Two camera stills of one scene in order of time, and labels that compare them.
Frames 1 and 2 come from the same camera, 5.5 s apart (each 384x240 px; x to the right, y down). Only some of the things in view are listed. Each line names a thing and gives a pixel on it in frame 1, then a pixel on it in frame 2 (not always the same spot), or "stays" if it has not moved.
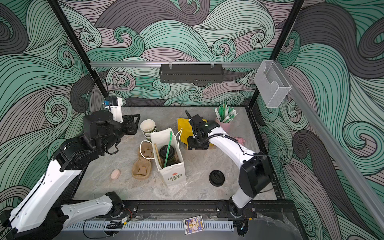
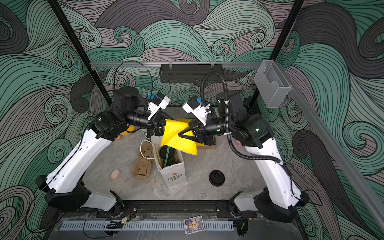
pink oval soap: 115,174 stays
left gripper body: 128,127 to 139,120
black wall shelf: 191,73 stays
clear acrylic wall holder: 272,83 stays
